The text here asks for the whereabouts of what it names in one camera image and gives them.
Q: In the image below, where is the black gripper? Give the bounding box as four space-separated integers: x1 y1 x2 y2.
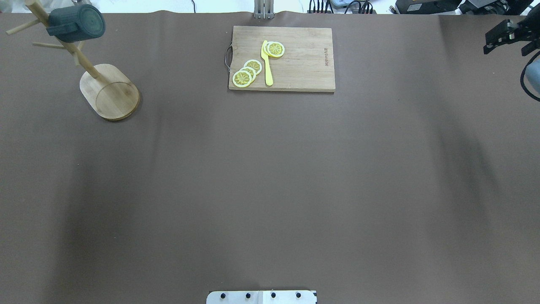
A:
483 4 540 56

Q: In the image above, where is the dark teal cup yellow inside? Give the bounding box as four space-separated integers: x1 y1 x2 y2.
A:
46 4 106 43

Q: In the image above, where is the wooden cup storage rack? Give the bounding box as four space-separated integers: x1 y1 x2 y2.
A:
6 0 141 121

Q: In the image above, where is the bamboo cutting board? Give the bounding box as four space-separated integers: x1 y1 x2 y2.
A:
228 25 336 93

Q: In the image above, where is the lemon slice beside knife blade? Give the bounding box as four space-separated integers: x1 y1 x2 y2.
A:
265 41 285 58

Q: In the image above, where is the lemon slice under knife blade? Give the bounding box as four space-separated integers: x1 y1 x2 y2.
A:
262 40 270 57

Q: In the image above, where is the yellow plastic knife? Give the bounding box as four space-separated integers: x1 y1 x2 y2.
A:
260 41 273 87

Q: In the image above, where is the upper overlapping lemon slice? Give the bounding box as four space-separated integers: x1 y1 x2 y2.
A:
244 59 263 75

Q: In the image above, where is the overlapping lemon slice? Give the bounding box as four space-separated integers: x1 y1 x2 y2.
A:
244 59 263 75
241 67 257 81

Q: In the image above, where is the middle overlapping lemon slice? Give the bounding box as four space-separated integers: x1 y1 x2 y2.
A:
241 67 257 81

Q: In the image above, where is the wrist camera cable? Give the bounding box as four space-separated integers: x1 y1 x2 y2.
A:
520 59 540 102

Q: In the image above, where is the aluminium frame post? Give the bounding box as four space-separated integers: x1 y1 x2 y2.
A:
254 0 275 20

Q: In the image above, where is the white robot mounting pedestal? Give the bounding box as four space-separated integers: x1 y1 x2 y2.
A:
206 289 318 304

